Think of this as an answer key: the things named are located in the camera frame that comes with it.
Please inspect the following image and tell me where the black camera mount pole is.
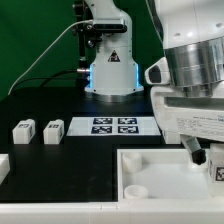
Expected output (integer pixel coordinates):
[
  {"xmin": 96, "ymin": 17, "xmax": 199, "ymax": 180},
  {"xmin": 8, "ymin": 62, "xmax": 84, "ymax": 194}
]
[{"xmin": 72, "ymin": 0, "xmax": 101, "ymax": 88}]

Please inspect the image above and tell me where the black cable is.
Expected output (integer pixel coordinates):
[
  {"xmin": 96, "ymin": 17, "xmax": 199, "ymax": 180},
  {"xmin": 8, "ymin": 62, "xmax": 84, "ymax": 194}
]
[{"xmin": 11, "ymin": 69, "xmax": 88, "ymax": 95}]

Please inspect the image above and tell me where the white front rail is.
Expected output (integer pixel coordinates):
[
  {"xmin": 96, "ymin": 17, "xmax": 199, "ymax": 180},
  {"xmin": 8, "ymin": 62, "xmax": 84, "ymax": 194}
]
[{"xmin": 0, "ymin": 200, "xmax": 224, "ymax": 224}]

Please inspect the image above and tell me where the white block left edge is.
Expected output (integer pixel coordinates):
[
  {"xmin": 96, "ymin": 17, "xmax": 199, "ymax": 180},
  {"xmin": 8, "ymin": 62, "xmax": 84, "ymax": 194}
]
[{"xmin": 0, "ymin": 154, "xmax": 10, "ymax": 185}]

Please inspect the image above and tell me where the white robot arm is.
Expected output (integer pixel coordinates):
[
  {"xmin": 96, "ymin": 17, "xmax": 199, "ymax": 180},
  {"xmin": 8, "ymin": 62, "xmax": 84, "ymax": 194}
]
[{"xmin": 84, "ymin": 0, "xmax": 224, "ymax": 165}]

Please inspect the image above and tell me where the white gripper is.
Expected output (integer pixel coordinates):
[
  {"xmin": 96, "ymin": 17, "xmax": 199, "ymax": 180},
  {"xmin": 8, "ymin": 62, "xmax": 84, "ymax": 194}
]
[{"xmin": 145, "ymin": 57, "xmax": 224, "ymax": 165}]

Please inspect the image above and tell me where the white sheet with markers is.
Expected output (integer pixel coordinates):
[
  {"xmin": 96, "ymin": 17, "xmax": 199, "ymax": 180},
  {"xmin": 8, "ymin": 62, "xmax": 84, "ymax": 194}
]
[{"xmin": 67, "ymin": 116, "xmax": 160, "ymax": 136}]

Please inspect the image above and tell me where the white cable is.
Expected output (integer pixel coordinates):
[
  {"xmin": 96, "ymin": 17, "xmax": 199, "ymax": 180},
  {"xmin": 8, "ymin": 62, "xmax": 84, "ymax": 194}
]
[{"xmin": 7, "ymin": 19, "xmax": 95, "ymax": 96}]

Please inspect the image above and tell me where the white square tabletop tray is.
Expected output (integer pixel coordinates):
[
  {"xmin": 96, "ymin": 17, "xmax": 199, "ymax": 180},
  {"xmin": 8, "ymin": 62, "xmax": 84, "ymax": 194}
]
[{"xmin": 116, "ymin": 148, "xmax": 224, "ymax": 204}]

